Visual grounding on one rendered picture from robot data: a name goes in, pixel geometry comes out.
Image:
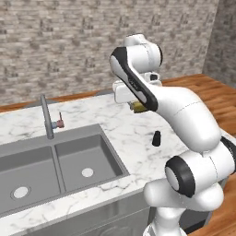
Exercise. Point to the grey cabinet door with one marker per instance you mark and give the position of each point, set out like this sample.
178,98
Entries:
101,216

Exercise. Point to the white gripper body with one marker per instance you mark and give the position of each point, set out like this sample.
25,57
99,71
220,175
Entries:
123,92

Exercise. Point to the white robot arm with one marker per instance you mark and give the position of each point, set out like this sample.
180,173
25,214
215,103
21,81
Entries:
187,116

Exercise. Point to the grey double sink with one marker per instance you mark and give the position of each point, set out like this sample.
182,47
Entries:
61,172

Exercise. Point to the black tapered small bottle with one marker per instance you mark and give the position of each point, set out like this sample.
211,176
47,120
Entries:
157,139

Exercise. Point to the olive yellow small object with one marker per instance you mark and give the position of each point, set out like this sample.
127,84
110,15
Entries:
139,107

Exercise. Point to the grey tap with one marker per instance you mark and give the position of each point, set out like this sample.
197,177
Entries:
47,118

